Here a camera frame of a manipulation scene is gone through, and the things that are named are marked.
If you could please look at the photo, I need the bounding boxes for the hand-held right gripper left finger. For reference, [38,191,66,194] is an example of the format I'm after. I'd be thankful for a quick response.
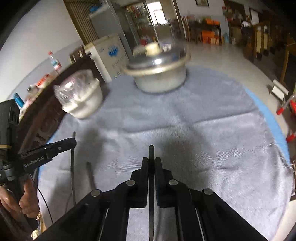
[31,157,149,241]

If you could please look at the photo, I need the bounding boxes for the thin black cable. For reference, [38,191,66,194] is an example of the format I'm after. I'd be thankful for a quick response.
[28,173,54,225]

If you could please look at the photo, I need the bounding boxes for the orange cardboard box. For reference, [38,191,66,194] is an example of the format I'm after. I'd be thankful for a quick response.
[201,30,214,44]

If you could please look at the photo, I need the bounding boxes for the plastic bottle with red cap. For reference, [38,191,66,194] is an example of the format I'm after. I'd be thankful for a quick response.
[48,51,62,74]

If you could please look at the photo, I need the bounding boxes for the wooden stair railing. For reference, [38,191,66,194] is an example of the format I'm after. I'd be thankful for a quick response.
[243,21,296,81]

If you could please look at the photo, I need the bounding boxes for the white cardboard box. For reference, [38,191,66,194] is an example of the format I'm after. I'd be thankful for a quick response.
[84,34,129,83]

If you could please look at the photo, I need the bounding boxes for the white basin with plastic wrap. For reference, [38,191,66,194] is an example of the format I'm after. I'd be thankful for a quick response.
[53,70,104,120]

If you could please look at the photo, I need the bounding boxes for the brown wooden door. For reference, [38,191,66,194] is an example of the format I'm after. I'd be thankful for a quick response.
[63,0,99,45]

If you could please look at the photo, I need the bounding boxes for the grey tablecloth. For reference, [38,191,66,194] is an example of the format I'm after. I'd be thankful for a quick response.
[37,66,295,241]

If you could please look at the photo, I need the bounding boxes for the person's left hand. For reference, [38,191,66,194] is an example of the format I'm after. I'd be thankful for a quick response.
[0,177,40,219]

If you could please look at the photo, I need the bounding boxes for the teal thermos bottle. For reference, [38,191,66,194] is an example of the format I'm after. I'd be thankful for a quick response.
[13,93,25,109]

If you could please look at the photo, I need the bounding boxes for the dark wooden sideboard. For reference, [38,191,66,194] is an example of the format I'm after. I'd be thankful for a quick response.
[17,45,111,153]

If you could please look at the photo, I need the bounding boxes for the dark wooden side table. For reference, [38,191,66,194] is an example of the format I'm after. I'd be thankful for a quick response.
[185,15,222,44]

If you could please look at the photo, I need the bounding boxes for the grey refrigerator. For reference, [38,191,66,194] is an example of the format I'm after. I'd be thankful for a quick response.
[88,0,139,47]

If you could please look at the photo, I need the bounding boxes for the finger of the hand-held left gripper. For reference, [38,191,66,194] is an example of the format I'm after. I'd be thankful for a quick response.
[20,137,77,173]

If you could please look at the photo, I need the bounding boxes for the small white stool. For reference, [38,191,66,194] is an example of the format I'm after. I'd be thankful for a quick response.
[269,79,289,102]

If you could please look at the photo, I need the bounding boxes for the shelf with jars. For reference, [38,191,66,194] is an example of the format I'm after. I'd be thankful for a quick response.
[126,5,153,37]

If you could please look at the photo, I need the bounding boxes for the metal pot with lid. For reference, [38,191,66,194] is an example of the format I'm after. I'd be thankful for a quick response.
[122,42,192,93]

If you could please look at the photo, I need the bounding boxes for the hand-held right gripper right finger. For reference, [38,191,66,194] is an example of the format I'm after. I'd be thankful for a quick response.
[154,157,269,241]

